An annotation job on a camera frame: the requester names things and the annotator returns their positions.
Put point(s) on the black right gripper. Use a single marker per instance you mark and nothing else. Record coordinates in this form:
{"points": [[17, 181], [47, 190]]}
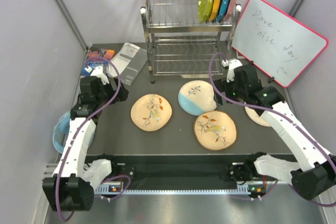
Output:
{"points": [[222, 85]]}

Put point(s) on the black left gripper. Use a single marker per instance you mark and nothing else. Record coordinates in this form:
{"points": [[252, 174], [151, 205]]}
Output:
{"points": [[122, 95]]}

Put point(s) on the beige bird plate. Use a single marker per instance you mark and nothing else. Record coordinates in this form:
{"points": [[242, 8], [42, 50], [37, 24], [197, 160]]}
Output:
{"points": [[151, 112], [215, 130]]}

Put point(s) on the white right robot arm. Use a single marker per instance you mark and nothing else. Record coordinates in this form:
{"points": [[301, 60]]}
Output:
{"points": [[313, 172]]}

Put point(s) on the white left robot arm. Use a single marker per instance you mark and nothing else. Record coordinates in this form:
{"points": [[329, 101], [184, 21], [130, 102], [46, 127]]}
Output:
{"points": [[72, 187]]}

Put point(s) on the steel two-tier dish rack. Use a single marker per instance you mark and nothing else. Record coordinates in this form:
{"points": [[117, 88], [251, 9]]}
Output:
{"points": [[178, 44]]}

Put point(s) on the white and blue plate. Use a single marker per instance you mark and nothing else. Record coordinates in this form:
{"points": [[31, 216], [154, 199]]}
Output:
{"points": [[197, 97]]}

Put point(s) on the white and green plate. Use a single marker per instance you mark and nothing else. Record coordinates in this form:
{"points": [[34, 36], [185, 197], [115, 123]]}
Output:
{"points": [[255, 117]]}

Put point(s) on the white grey booklet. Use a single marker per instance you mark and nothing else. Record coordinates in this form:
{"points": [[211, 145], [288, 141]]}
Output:
{"points": [[129, 61]]}

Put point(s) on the blue orange book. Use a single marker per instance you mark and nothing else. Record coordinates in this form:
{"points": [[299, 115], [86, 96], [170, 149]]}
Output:
{"points": [[97, 57]]}

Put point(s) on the light blue plate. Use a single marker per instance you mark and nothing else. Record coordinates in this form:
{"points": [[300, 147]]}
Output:
{"points": [[65, 126]]}

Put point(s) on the pink framed whiteboard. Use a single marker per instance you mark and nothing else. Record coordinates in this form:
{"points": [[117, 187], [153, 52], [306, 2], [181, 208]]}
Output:
{"points": [[279, 45]]}

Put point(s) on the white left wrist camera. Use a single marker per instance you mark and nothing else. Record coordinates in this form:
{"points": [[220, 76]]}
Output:
{"points": [[98, 71]]}

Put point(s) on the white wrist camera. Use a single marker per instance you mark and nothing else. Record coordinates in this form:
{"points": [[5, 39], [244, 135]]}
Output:
{"points": [[98, 71], [231, 65]]}

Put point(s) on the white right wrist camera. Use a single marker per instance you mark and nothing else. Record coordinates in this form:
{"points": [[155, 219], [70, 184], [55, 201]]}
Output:
{"points": [[231, 65]]}

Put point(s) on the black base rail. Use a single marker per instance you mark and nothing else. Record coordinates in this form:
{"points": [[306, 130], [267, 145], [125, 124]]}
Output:
{"points": [[175, 165]]}

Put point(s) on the white slotted cable duct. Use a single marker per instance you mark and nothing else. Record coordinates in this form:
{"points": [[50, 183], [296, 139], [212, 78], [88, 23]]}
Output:
{"points": [[105, 189]]}

